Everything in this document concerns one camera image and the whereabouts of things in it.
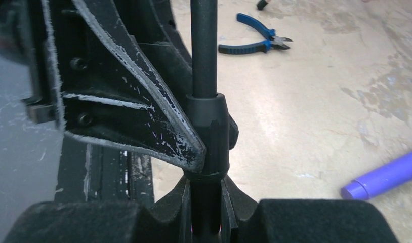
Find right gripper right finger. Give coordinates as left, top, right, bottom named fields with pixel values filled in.
left=229, top=114, right=239, bottom=150

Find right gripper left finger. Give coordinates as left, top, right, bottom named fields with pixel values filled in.
left=21, top=0, right=207, bottom=173

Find black round-base mic stand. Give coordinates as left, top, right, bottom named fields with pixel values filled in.
left=0, top=1, right=397, bottom=242

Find purple microphone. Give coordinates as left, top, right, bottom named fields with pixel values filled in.
left=340, top=152, right=412, bottom=200

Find pink music stand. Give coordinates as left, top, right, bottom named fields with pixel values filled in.
left=256, top=0, right=271, bottom=11

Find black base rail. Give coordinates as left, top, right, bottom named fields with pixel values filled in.
left=54, top=137, right=154, bottom=207

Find blue-handled pliers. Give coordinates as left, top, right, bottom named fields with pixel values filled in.
left=218, top=13, right=294, bottom=55

